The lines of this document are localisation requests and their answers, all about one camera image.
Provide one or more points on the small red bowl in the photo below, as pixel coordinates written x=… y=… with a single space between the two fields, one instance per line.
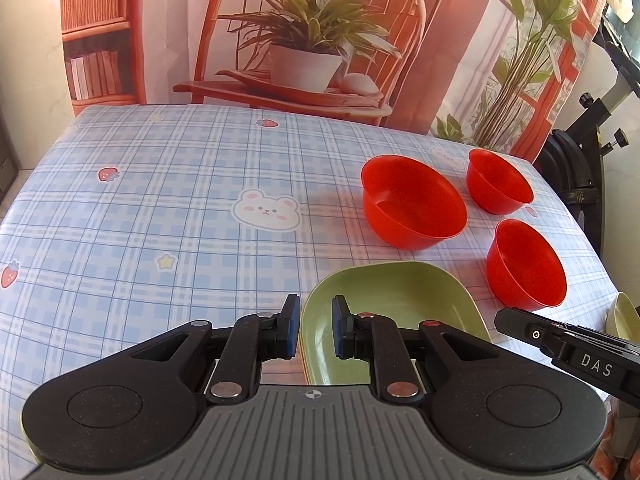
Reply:
x=527 y=260
x=500 y=180

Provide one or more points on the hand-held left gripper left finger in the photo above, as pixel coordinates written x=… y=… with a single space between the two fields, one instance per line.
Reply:
x=289 y=327

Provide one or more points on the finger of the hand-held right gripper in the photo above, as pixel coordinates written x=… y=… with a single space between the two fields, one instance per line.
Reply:
x=520 y=327

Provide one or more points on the large red bowl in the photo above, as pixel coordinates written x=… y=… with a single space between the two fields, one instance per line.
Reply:
x=415 y=200

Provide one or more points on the green plate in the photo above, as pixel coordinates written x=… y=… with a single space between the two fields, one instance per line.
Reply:
x=400 y=290

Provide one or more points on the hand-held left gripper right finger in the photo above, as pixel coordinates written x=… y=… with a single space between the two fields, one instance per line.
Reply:
x=342 y=327

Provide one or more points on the printed backdrop cloth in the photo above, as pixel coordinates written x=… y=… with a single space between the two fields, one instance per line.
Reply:
x=310 y=35

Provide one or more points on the light green bowl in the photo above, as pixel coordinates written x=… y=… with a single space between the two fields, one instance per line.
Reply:
x=625 y=315

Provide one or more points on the blue plaid tablecloth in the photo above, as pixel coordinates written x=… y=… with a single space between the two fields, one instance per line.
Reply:
x=175 y=240

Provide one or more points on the dark cabinet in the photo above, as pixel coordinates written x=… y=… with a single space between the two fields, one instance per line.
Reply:
x=7 y=160

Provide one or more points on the black exercise bike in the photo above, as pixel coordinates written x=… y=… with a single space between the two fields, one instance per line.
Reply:
x=590 y=135

